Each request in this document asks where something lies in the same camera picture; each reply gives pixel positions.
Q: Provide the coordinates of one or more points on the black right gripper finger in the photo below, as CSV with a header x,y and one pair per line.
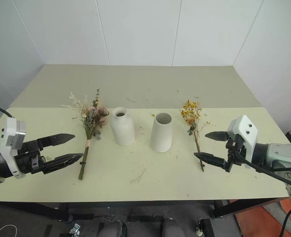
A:
x,y
217,136
209,158

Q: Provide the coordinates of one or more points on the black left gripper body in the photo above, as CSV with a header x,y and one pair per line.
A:
x,y
28,159

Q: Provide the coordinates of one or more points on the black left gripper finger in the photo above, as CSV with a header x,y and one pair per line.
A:
x,y
64,160
58,139

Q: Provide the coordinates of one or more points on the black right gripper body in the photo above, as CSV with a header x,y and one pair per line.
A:
x,y
241,153

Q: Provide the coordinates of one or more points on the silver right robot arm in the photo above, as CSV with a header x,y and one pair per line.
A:
x,y
283,154

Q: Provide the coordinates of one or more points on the white cylindrical vase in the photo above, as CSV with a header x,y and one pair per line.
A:
x,y
161,138

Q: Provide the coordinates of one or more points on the white bottle-shaped vase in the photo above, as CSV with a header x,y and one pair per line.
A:
x,y
122,130

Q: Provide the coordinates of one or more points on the yellow dried flower bouquet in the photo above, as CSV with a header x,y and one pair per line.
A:
x,y
191,113

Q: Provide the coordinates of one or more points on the pink dried flower bouquet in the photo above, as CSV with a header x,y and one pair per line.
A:
x,y
92,118

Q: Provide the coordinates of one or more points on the metal caster wheel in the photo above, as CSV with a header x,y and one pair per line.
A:
x,y
75,229
199,228

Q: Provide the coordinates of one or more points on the orange floor mat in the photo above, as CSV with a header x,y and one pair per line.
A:
x,y
264,219

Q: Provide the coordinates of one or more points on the dark grey rounded shape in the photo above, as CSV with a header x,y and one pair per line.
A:
x,y
112,229

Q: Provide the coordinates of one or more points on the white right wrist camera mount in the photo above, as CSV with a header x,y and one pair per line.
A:
x,y
244,130

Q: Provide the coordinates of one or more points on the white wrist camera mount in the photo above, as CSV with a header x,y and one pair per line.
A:
x,y
10,133
244,130

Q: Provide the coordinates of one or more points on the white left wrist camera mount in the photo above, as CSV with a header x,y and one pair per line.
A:
x,y
10,133

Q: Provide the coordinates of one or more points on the black table frame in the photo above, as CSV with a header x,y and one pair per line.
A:
x,y
135,205

